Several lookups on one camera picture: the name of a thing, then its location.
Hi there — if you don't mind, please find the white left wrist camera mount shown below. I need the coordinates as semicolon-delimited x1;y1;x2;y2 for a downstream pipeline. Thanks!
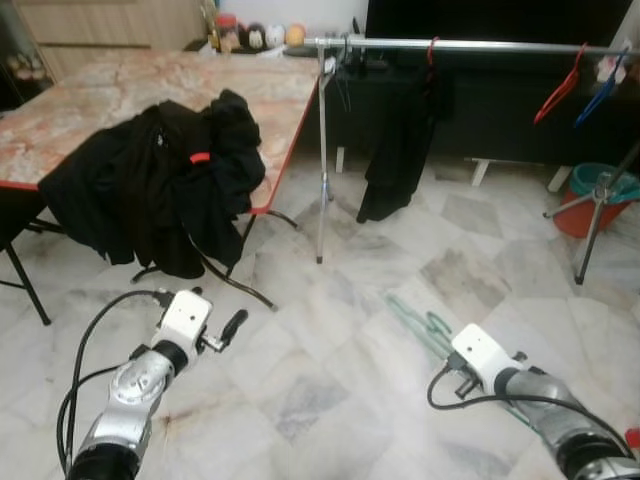
155;290;213;351

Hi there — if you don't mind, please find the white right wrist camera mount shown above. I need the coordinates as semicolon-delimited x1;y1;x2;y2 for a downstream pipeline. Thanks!
450;323;519;393

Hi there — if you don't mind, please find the long black garment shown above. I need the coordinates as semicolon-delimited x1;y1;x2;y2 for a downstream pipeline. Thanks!
357;62;441;223

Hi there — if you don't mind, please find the marble table red edge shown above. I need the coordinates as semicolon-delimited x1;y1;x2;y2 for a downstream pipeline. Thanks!
0;48;321;327

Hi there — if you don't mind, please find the black television screen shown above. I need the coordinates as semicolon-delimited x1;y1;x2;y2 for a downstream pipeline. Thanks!
365;0;640;41

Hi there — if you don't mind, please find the silver metal clothes rack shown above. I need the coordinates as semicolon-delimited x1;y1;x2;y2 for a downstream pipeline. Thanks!
303;35;640;286

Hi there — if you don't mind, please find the gold ornament figure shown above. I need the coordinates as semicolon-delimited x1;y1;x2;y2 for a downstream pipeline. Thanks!
203;0;223;49

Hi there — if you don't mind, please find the black mouse plush toy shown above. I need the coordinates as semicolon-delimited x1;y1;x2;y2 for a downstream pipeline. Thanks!
243;22;266;49

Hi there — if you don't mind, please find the black low tv cabinet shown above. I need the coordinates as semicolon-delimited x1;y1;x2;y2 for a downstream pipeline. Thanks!
325;50;640;169

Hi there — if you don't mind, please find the jar with red lid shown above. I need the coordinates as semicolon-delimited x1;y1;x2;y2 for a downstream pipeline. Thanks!
215;12;241;51

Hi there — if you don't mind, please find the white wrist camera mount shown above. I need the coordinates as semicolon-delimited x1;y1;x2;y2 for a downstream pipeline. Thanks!
450;323;519;393
155;290;213;351

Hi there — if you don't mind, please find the red bucket teal liner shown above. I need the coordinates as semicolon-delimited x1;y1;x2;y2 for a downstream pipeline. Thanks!
555;162;640;239

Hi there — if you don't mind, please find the green wire hanger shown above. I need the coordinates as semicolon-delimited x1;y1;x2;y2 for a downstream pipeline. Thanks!
385;290;456;361

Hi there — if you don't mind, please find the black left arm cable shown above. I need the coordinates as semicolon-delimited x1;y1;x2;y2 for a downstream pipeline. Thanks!
57;290;166;471

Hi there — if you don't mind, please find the black jacket red trim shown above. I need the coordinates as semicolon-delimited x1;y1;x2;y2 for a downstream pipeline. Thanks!
38;88;269;281

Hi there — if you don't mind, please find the blue plastic hanger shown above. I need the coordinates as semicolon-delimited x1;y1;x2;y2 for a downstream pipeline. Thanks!
573;50;631;129

